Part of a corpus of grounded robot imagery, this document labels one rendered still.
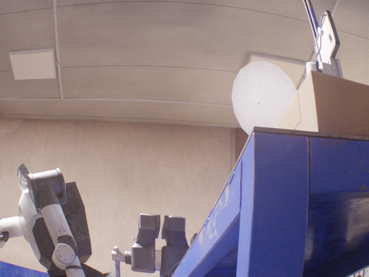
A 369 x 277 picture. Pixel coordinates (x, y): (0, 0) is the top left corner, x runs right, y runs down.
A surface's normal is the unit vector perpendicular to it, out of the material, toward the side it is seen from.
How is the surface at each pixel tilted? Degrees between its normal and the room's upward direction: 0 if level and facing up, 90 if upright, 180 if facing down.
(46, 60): 180
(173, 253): 88
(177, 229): 90
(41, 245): 107
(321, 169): 90
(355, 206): 180
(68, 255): 82
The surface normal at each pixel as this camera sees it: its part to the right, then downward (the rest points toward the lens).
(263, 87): -0.56, -0.08
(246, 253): -0.99, -0.06
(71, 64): -0.02, 0.92
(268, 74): -0.48, -0.29
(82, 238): 0.37, -0.48
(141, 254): 0.11, -0.38
